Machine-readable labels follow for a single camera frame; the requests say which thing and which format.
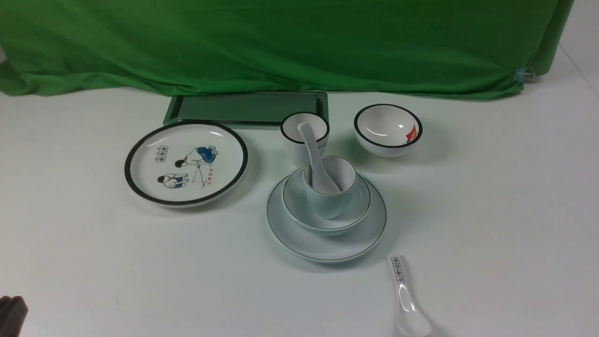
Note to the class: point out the light blue cup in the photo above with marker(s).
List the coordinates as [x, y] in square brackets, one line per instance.
[344, 175]

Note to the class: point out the white illustrated plate black rim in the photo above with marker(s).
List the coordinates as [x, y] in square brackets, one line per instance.
[186, 164]

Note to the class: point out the plain white ceramic spoon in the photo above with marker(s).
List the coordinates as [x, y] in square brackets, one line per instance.
[321, 181]

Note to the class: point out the white spoon with label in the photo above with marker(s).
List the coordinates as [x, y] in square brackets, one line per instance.
[410, 322]

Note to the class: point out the light blue bowl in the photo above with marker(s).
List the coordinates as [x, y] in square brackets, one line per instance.
[301, 212]

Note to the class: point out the light blue large plate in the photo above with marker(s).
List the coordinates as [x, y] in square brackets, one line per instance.
[326, 249]

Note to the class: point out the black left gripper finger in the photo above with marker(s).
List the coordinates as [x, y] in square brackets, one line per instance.
[13, 311]

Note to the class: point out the white cup black rim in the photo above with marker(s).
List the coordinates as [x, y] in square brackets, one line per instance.
[293, 143]

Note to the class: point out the blue binder clip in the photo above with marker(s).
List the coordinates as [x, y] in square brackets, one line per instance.
[523, 75]

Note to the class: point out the white bowl black rim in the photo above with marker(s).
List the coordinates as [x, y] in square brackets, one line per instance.
[387, 130]

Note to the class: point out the green rectangular tray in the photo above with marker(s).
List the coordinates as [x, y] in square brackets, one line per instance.
[253, 110]

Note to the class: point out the green backdrop cloth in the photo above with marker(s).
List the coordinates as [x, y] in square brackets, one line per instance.
[457, 49]

